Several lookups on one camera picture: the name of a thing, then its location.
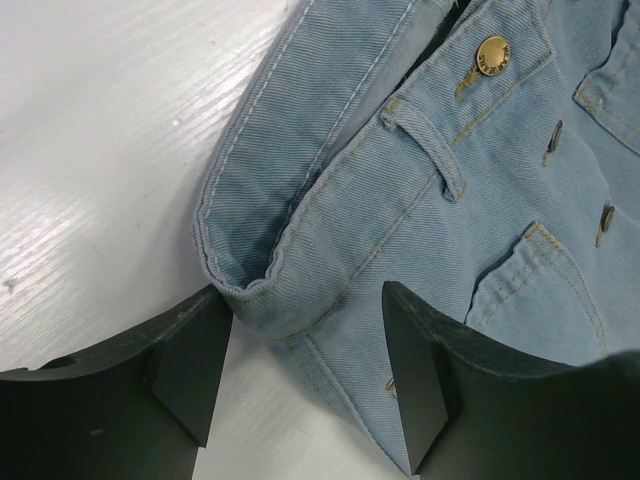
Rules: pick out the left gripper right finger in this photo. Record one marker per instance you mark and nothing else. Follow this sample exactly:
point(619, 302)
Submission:
point(473, 408)

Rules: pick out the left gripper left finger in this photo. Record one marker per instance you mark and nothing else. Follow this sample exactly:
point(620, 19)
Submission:
point(138, 405)

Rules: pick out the light blue denim skirt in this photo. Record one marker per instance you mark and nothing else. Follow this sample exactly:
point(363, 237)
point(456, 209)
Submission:
point(485, 154)

